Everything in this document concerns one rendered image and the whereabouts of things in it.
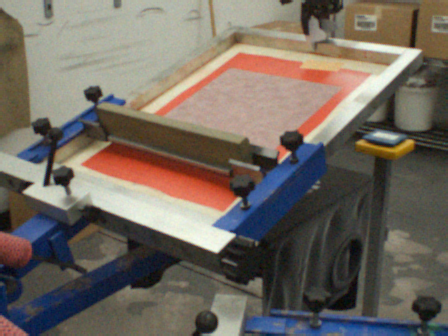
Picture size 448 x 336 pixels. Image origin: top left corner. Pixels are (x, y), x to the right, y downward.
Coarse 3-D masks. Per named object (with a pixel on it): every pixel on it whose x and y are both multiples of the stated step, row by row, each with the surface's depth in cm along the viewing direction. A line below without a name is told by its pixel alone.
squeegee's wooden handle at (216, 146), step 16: (112, 112) 151; (128, 112) 149; (144, 112) 148; (112, 128) 154; (128, 128) 150; (144, 128) 147; (160, 128) 143; (176, 128) 140; (192, 128) 138; (208, 128) 137; (160, 144) 146; (176, 144) 143; (192, 144) 139; (208, 144) 136; (224, 144) 133; (240, 144) 131; (208, 160) 139; (224, 160) 136; (240, 160) 133
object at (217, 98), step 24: (216, 72) 183; (240, 72) 181; (264, 72) 178; (288, 72) 176; (192, 96) 174; (216, 96) 171; (240, 96) 169; (192, 120) 163; (216, 120) 161; (96, 168) 152; (120, 168) 150; (144, 168) 149; (168, 168) 147
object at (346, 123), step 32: (224, 32) 197; (256, 32) 193; (192, 64) 185; (384, 64) 171; (416, 64) 165; (128, 96) 172; (384, 96) 155; (352, 128) 146; (64, 160) 157; (128, 192) 135
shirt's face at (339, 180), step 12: (336, 168) 183; (324, 180) 175; (336, 180) 175; (348, 180) 175; (360, 180) 175; (312, 192) 167; (324, 192) 167; (336, 192) 167; (300, 204) 161; (312, 204) 161; (324, 204) 161; (288, 216) 154; (300, 216) 154; (276, 228) 149; (264, 240) 143
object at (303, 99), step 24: (312, 72) 174; (336, 72) 172; (360, 72) 169; (264, 96) 167; (288, 96) 165; (312, 96) 163; (336, 96) 161; (240, 120) 159; (264, 120) 157; (288, 120) 156; (312, 120) 154; (264, 144) 149; (192, 168) 145; (168, 192) 139; (192, 192) 138; (216, 192) 137
